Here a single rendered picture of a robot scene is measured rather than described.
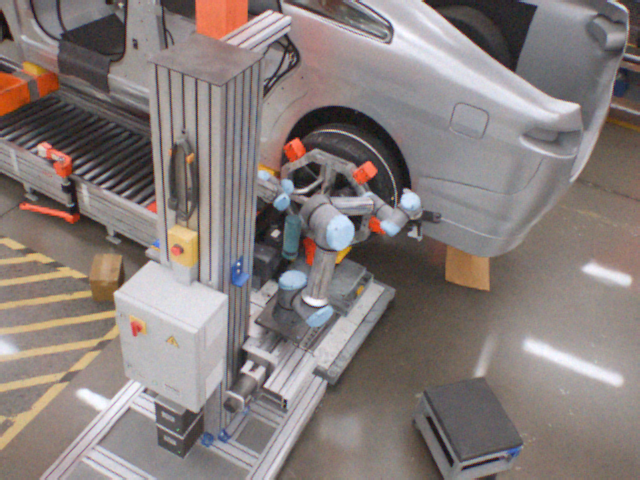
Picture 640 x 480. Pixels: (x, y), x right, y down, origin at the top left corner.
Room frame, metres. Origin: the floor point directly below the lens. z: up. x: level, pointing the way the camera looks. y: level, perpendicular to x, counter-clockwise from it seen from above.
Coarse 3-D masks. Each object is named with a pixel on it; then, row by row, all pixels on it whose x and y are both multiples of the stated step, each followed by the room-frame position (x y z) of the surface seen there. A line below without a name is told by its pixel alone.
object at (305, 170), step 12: (336, 156) 2.70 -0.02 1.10; (300, 168) 2.84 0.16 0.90; (312, 168) 2.79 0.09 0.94; (300, 180) 2.81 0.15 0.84; (312, 180) 2.96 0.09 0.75; (336, 180) 2.72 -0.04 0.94; (312, 192) 2.91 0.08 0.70; (300, 204) 2.78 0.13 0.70; (348, 216) 2.84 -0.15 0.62; (360, 216) 2.66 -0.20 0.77
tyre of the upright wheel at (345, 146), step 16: (320, 128) 2.92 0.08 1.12; (336, 128) 2.87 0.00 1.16; (352, 128) 2.87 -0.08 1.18; (304, 144) 2.77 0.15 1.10; (320, 144) 2.74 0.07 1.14; (336, 144) 2.71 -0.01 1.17; (352, 144) 2.73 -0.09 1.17; (368, 144) 2.77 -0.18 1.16; (288, 160) 2.81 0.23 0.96; (352, 160) 2.66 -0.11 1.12; (368, 160) 2.65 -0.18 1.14; (384, 160) 2.73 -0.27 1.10; (384, 176) 2.65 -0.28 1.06; (400, 176) 2.76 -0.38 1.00; (384, 192) 2.59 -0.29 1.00; (400, 192) 2.73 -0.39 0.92; (368, 240) 2.59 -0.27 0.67
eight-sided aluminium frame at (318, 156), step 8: (312, 152) 2.68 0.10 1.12; (320, 152) 2.69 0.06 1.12; (296, 160) 2.70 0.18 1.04; (304, 160) 2.68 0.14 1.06; (312, 160) 2.65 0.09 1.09; (320, 160) 2.64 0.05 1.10; (328, 160) 2.63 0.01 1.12; (336, 160) 2.65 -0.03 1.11; (344, 160) 2.65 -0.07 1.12; (288, 168) 2.71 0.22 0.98; (296, 168) 2.69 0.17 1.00; (336, 168) 2.60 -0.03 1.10; (344, 168) 2.58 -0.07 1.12; (352, 168) 2.60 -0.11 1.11; (288, 176) 2.73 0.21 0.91; (352, 176) 2.57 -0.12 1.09; (352, 184) 2.56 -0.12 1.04; (360, 192) 2.55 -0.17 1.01; (288, 208) 2.70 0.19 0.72; (296, 208) 2.73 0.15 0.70; (368, 216) 2.51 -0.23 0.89; (304, 224) 2.70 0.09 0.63; (368, 224) 2.51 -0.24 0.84; (304, 232) 2.65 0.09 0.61; (312, 232) 2.65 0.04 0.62; (360, 232) 2.52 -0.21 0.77; (368, 232) 2.54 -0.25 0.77; (352, 240) 2.54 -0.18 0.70; (360, 240) 2.52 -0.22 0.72
